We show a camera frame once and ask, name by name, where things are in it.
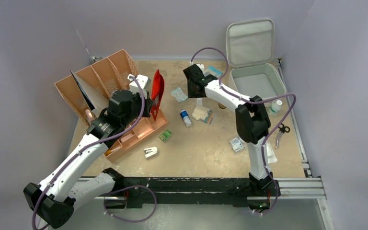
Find red first aid pouch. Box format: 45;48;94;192
151;69;165;121

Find plaster strip packet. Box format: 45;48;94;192
171;87;188;103

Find brown bottle orange cap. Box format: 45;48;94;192
218;103;226;109

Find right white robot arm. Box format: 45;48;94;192
183;64;279;195

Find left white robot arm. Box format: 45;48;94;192
23;89;153;230

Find blue white wipes packet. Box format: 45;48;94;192
204;66;223;78

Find pink desk tray organizer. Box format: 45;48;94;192
103;110;168;162

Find beige gauze wrap packet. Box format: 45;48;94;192
192;98;213;124

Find dark folder in rack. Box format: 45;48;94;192
70;70;95;111

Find blue white bandage roll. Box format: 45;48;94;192
180;110;192;127

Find pink file organizer rack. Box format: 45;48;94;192
55;49;138;126

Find green small box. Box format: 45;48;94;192
159;129;172;142

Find white stapler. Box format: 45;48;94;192
144;147;158;160

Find grey open storage case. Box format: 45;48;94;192
226;19;287;100

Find alcohol pad sachet pair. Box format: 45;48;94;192
229;137;244;152

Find white plastic bottle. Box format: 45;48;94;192
268;100;283;116

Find black grey scissors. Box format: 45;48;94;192
275;123;290;149

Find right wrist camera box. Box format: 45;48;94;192
196;63;205;72

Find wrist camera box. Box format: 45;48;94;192
196;63;205;72
127;74;151;99

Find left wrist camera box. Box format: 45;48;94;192
127;74;151;99

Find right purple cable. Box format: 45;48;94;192
189;47;297;217

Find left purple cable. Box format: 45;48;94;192
31;75;147;230

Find base loop purple cable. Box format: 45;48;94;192
103;185;158;223

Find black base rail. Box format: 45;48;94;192
103;168;281;210

